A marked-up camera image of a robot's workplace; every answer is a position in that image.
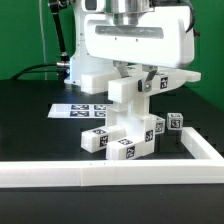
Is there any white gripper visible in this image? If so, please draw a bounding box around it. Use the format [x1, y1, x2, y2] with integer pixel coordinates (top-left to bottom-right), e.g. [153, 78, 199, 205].
[82, 0, 195, 92]

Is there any white chair back part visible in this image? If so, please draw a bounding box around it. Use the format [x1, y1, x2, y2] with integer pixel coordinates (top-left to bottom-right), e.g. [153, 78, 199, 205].
[81, 66, 201, 103]

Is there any white chair seat part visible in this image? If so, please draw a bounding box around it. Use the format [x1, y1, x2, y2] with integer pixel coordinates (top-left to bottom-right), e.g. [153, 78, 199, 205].
[106, 99, 156, 146]

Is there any white tagged cube nut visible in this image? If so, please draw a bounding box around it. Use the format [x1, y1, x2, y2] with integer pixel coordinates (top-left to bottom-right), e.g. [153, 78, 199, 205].
[155, 117, 165, 134]
[167, 113, 183, 130]

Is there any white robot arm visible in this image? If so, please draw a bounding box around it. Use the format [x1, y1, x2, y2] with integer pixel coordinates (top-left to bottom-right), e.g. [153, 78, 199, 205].
[68, 0, 196, 91]

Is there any white tag base sheet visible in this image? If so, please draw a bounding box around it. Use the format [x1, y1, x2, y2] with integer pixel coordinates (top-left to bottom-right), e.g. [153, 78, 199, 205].
[48, 104, 109, 119]

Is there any black cable with connector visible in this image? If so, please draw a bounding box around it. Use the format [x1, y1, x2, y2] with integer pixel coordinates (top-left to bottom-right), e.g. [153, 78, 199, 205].
[9, 0, 72, 81]

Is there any white U-shaped obstacle frame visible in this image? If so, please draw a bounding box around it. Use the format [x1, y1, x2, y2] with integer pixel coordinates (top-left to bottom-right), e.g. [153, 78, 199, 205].
[0, 127, 224, 188]

